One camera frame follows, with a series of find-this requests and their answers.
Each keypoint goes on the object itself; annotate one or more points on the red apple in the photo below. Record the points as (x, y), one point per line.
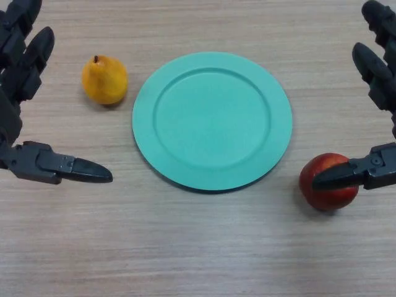
(328, 198)

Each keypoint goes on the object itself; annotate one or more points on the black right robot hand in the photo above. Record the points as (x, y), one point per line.
(379, 83)

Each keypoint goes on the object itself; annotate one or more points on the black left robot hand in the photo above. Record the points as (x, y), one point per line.
(18, 77)

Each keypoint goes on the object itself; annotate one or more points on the green round plate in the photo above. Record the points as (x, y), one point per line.
(210, 123)

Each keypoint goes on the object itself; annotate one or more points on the yellow pear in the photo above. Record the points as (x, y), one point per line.
(105, 83)

